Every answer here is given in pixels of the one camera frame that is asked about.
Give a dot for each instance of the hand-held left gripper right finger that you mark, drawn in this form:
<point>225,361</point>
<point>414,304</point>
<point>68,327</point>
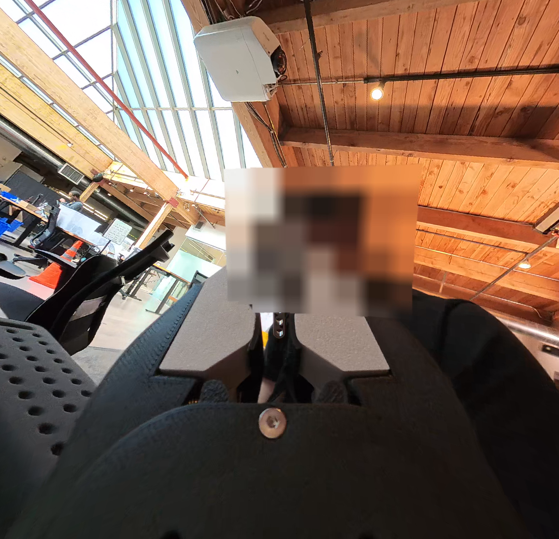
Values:
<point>345,347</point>

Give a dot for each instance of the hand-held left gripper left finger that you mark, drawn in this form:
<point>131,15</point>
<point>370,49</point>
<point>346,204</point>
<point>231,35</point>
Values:
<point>209,342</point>

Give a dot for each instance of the long grey toy beam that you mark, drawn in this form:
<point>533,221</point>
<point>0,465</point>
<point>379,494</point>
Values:
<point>279,325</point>

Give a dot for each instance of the person's black shirt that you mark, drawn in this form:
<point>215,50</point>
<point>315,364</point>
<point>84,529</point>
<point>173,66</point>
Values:
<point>480,373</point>

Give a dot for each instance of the white notice board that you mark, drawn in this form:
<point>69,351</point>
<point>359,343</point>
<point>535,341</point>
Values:
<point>117,231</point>

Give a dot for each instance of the orange traffic cone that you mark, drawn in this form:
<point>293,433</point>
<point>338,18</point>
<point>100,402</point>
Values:
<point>52,272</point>

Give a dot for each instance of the black perforated office chair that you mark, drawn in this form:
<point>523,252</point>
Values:
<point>35,373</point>

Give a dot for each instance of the blue storage bin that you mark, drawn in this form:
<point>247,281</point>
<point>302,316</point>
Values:
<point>8,224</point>

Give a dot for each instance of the ceiling spot lamp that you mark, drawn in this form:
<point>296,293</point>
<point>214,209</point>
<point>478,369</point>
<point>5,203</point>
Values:
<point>377,93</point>

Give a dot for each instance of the red ceiling pipe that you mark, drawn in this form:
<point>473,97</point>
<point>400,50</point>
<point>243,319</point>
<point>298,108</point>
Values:
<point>96,78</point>

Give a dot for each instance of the silver air duct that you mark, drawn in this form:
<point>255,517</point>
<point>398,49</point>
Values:
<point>26,144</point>

